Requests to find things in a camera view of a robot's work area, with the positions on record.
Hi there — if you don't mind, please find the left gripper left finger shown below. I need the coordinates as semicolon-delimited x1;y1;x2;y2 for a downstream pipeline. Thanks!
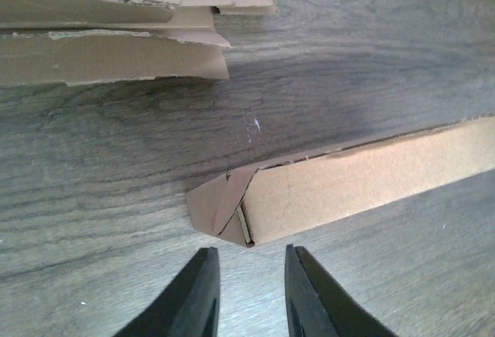
116;247;220;337

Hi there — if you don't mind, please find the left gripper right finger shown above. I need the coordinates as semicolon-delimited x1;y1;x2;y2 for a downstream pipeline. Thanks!
285;244;395;337

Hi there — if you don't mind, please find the cardboard box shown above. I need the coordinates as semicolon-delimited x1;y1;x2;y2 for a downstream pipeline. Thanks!
186;115;494;247

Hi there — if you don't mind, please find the stack of flat cardboard sheets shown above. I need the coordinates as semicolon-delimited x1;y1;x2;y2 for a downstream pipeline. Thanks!
1;0;276;86

